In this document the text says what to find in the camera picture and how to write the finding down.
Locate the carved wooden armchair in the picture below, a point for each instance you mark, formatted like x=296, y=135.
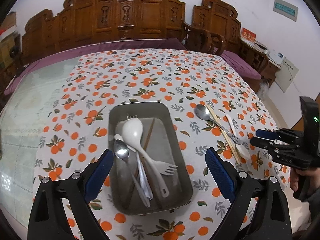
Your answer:
x=220, y=19

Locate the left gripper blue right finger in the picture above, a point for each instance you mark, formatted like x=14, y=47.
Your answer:
x=223, y=174

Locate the wall electrical panel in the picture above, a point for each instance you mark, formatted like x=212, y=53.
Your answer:
x=286, y=9

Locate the stacked cardboard boxes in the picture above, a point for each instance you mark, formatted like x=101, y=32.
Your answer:
x=9, y=33

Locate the person right hand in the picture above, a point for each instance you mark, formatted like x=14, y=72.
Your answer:
x=312, y=173

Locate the white plastic small spoon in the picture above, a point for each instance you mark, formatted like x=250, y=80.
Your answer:
x=244, y=153

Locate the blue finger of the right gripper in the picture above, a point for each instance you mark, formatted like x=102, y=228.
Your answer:
x=270, y=135

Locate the wooden side table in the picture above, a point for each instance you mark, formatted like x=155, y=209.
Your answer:
x=259, y=61

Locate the carved wooden sofa bench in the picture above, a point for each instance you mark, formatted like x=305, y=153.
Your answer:
x=84, y=22

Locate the light bamboo chopstick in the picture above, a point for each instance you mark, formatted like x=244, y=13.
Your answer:
x=228, y=139

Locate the white plastic ladle spoon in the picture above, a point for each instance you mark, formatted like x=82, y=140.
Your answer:
x=132, y=132

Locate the steel spoon smiley handle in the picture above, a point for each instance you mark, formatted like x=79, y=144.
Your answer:
x=202, y=112

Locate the grey metal tray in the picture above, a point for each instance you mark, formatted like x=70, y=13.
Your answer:
x=154, y=177

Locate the purple armchair cushion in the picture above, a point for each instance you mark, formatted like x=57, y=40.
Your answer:
x=240, y=66

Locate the red box on side table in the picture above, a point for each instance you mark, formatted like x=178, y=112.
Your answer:
x=248, y=35

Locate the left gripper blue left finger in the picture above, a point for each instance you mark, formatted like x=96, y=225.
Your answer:
x=95, y=175

